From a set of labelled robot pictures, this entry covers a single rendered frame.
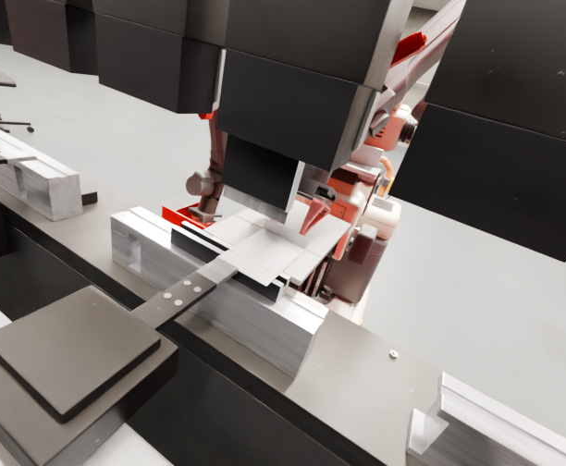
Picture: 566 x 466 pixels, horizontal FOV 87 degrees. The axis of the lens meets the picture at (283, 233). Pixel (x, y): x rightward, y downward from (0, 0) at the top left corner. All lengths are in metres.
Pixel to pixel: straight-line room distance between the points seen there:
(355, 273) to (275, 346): 1.10
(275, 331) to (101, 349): 0.23
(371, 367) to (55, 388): 0.42
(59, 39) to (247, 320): 0.46
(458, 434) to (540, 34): 0.38
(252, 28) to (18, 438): 0.36
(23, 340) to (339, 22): 0.35
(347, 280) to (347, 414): 1.12
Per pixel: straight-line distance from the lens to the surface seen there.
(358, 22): 0.30
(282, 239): 0.51
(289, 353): 0.45
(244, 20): 0.35
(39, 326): 0.31
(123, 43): 0.46
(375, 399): 0.51
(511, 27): 0.29
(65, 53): 0.56
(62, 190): 0.75
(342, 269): 1.53
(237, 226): 0.52
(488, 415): 0.47
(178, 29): 0.40
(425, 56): 0.58
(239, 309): 0.45
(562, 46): 0.29
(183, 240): 0.49
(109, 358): 0.28
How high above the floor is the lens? 1.25
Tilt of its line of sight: 28 degrees down
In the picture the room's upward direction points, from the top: 15 degrees clockwise
